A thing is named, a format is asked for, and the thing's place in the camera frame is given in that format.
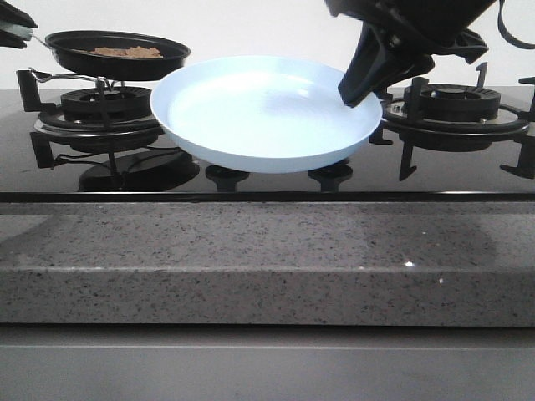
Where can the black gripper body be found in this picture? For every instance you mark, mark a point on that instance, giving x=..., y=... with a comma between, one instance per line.
x=425, y=27

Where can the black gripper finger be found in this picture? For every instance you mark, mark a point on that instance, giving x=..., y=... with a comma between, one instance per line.
x=372, y=41
x=403, y=73
x=16, y=27

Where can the black frying pan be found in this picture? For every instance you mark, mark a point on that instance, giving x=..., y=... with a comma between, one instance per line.
x=74, y=51

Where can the brown meat pieces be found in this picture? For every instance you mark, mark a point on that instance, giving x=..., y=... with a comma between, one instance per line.
x=131, y=52

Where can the light blue plate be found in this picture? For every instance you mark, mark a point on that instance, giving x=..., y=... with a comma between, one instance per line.
x=262, y=114

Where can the right black gas burner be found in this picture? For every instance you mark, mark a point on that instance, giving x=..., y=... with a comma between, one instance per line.
x=458, y=103

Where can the black gas burner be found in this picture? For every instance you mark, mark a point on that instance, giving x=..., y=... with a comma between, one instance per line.
x=458, y=103
x=120, y=104

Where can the right black pan support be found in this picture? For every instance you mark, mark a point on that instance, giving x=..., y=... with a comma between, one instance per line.
x=403, y=116

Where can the black pan support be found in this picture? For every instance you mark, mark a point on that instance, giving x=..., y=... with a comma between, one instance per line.
x=92, y=139
x=403, y=116

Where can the black glass gas cooktop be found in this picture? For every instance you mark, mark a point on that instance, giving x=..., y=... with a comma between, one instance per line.
x=392, y=166

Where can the left black gas burner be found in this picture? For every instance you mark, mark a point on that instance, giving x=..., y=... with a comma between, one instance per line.
x=120, y=104

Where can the left black pan support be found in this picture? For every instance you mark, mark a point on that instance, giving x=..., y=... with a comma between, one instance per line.
x=92, y=139

